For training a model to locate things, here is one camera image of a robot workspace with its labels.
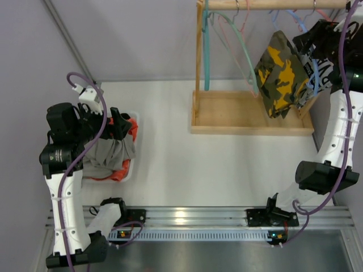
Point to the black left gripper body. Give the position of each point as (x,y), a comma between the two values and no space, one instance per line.
(115,123)

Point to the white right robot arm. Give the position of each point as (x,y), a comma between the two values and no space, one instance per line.
(317,181)

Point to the light blue plastic hanger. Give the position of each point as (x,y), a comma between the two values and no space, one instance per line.
(310,65)

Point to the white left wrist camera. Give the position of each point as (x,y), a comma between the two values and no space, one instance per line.
(90,98)

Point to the slotted cable duct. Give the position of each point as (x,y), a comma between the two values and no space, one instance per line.
(122,236)

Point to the white plastic bin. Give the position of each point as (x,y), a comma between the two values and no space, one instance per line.
(91,181)

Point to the wooden clothes rack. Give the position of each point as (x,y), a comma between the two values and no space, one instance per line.
(237,112)

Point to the pink plastic hanger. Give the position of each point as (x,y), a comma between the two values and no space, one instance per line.
(324,15)

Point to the grey trousers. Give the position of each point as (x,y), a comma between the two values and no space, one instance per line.
(107,156)

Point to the pink wire hanger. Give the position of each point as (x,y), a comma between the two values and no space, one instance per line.
(240,56)

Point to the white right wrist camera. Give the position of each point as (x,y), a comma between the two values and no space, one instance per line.
(353,26)

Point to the camouflage yellow trousers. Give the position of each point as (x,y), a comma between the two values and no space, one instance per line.
(280,76)

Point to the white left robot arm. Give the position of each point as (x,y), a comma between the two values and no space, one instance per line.
(75,242)

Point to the black garment in bin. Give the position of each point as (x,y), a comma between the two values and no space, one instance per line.
(125,116)

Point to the orange white garment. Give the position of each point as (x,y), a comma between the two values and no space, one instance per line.
(125,172)

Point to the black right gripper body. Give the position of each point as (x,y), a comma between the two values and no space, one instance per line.
(316,32)

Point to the newspaper print trousers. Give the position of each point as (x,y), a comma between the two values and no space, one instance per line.
(300,91)

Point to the aluminium mounting rail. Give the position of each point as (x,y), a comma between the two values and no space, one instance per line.
(329,218)

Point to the teal plastic hanger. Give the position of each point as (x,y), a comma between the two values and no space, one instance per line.
(206,46)

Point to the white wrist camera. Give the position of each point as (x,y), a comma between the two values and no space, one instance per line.
(90,98)
(353,26)

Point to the mint green hanger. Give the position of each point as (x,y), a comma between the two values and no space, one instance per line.
(250,80)

